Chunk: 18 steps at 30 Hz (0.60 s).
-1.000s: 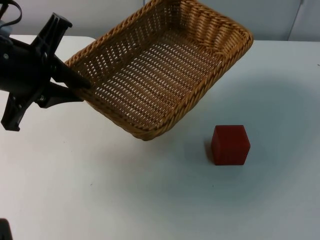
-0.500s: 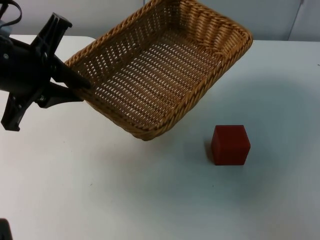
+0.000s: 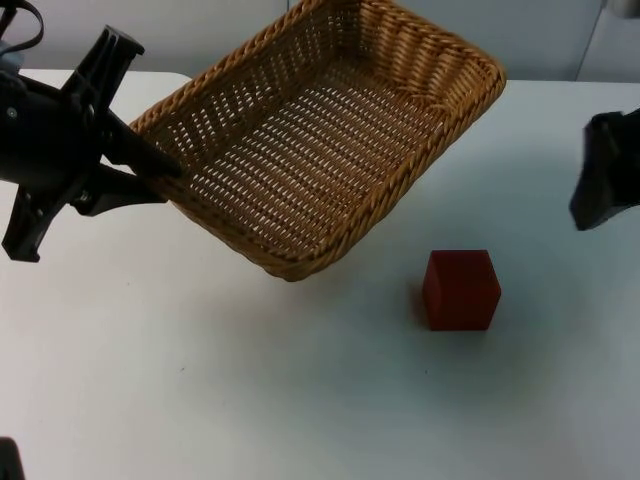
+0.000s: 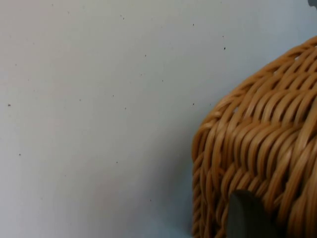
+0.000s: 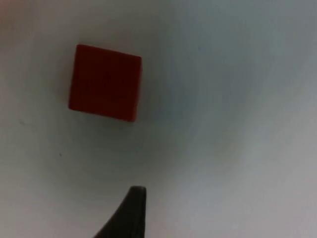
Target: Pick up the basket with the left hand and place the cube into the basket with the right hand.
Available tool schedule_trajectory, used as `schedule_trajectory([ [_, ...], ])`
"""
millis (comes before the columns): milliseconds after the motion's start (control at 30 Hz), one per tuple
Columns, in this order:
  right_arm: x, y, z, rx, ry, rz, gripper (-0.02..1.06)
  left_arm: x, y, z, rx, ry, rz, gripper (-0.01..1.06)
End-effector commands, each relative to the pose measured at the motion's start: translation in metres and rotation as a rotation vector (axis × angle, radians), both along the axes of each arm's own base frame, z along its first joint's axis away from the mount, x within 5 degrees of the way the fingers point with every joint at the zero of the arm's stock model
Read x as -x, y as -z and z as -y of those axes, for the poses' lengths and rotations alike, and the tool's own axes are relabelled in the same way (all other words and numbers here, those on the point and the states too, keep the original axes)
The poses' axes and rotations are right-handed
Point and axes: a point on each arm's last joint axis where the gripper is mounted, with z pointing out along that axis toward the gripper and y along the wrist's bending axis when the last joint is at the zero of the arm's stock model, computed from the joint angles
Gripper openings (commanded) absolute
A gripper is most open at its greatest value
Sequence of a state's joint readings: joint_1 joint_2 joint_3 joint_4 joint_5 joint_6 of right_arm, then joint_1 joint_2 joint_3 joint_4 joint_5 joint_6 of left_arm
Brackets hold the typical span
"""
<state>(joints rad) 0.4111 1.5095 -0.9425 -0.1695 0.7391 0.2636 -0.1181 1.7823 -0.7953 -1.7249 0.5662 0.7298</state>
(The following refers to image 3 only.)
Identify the black cable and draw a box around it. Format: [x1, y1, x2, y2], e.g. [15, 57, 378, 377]
[0, 0, 46, 54]

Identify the pale brown wicker basket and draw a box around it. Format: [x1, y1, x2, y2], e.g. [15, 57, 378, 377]
[128, 0, 507, 283]

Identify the black object corner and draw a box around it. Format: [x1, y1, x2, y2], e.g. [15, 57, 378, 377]
[0, 436, 26, 480]

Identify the red cube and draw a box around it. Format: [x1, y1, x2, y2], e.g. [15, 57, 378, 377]
[422, 249, 502, 332]

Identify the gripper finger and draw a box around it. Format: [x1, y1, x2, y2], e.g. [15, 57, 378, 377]
[73, 163, 169, 218]
[101, 115, 183, 180]

